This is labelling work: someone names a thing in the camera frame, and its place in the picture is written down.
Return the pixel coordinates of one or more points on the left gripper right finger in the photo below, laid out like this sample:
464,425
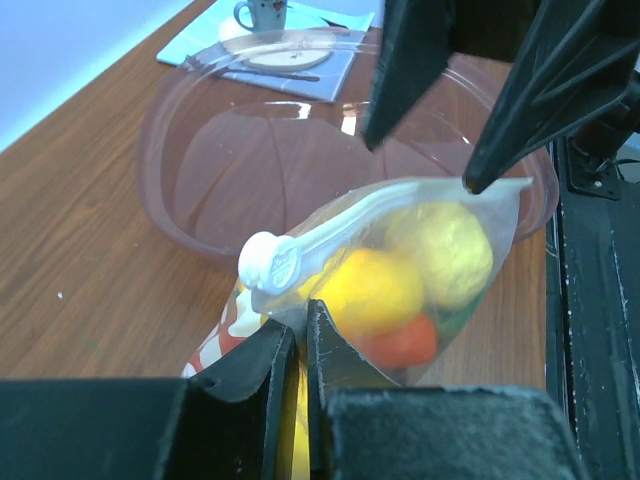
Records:
347,430

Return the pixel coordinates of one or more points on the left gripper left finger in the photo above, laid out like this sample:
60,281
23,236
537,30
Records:
241,412

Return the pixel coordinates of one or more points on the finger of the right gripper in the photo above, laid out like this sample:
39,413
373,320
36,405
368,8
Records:
414,51
576,62

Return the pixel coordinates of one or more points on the yellow fake mango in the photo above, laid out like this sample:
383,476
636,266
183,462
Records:
367,292

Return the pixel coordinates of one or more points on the fake orange carrot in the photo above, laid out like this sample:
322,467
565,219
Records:
413,345

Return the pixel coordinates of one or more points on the clear zip top bag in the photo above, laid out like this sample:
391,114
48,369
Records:
272,267

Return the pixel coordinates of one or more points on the pale yellow fake apple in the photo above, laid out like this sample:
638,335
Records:
450,248

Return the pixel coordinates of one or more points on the cream and teal plate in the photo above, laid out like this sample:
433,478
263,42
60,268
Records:
281,51

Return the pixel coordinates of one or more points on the grey mug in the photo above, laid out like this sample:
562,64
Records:
261,15

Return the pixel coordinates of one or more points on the clear pink plastic bowl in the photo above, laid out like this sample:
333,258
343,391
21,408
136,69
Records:
219,160

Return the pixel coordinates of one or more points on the blue checked placemat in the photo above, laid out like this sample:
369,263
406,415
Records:
349,21

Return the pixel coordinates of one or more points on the purple plastic fork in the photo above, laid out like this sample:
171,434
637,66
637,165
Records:
192,64

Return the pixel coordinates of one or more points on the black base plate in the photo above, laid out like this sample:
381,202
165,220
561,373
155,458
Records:
593,315

